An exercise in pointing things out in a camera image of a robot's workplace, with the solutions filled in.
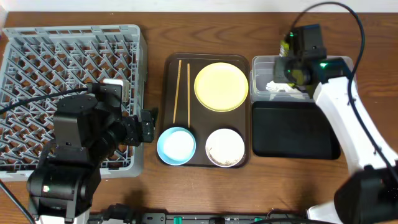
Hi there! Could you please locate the grey dishwasher rack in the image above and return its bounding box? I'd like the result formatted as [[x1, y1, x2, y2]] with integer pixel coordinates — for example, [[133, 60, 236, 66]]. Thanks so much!
[[1, 24, 147, 182]]

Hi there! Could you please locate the black waste tray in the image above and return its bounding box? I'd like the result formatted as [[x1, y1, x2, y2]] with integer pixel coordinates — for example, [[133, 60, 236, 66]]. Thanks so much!
[[251, 101, 341, 160]]

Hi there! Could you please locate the clear plastic bin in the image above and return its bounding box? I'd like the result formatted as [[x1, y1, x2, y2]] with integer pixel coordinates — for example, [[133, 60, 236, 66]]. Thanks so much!
[[249, 55, 358, 108]]

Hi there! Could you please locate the green snack wrapper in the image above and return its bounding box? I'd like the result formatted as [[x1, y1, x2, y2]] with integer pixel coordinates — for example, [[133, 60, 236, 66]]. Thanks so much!
[[279, 40, 290, 57]]

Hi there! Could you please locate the yellow plate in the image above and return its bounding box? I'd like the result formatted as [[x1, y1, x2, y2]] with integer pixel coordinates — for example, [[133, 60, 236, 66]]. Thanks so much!
[[193, 62, 249, 112]]

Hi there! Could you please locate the white tissue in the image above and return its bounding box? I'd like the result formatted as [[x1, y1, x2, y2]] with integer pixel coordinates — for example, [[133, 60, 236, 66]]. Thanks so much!
[[266, 81, 300, 93]]

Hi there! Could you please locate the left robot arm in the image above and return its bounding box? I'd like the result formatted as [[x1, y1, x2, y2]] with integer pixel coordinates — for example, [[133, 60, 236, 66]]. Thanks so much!
[[27, 83, 156, 223]]

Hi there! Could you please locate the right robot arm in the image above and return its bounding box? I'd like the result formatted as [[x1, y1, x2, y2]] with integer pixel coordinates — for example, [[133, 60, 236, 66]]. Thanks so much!
[[273, 24, 397, 223]]

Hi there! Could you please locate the white bowl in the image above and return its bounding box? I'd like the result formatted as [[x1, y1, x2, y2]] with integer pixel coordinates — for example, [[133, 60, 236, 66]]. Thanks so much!
[[205, 128, 245, 167]]

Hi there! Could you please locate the light blue bowl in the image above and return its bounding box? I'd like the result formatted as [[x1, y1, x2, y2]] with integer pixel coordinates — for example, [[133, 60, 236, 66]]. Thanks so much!
[[157, 127, 196, 166]]

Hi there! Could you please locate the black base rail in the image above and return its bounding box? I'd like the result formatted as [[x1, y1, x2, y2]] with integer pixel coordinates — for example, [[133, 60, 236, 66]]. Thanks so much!
[[87, 203, 321, 224]]

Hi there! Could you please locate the dark brown serving tray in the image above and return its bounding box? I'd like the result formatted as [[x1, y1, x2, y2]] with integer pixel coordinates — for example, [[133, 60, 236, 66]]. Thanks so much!
[[159, 53, 249, 168]]

